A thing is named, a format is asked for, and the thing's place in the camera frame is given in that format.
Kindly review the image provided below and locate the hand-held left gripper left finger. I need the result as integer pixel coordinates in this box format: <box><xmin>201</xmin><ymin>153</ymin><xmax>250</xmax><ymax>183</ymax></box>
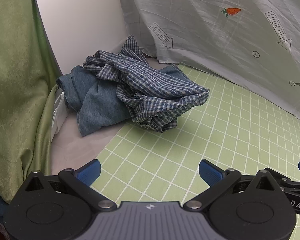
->
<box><xmin>24</xmin><ymin>159</ymin><xmax>117</xmax><ymax>209</ymax></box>

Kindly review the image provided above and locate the white carrot print sheet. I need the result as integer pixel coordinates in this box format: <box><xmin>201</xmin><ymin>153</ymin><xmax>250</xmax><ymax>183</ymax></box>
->
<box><xmin>115</xmin><ymin>0</ymin><xmax>300</xmax><ymax>127</ymax></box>

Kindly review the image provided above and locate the blue denim garment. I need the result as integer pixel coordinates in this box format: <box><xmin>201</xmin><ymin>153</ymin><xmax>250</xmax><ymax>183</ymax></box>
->
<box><xmin>56</xmin><ymin>64</ymin><xmax>183</xmax><ymax>137</ymax></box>

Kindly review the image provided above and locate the white plastic bag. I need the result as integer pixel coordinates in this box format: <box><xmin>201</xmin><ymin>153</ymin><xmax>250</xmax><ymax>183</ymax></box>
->
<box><xmin>51</xmin><ymin>91</ymin><xmax>73</xmax><ymax>140</ymax></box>

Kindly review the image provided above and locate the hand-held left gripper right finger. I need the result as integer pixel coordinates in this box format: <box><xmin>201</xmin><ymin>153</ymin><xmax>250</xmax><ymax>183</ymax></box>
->
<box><xmin>184</xmin><ymin>159</ymin><xmax>285</xmax><ymax>210</ymax></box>

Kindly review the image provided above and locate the blue plaid shirt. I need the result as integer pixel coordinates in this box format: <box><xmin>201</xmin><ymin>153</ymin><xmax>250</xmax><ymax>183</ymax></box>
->
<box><xmin>82</xmin><ymin>34</ymin><xmax>210</xmax><ymax>133</ymax></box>

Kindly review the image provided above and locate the green curtain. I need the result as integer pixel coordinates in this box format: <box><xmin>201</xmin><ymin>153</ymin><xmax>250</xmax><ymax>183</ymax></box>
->
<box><xmin>0</xmin><ymin>0</ymin><xmax>61</xmax><ymax>204</ymax></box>

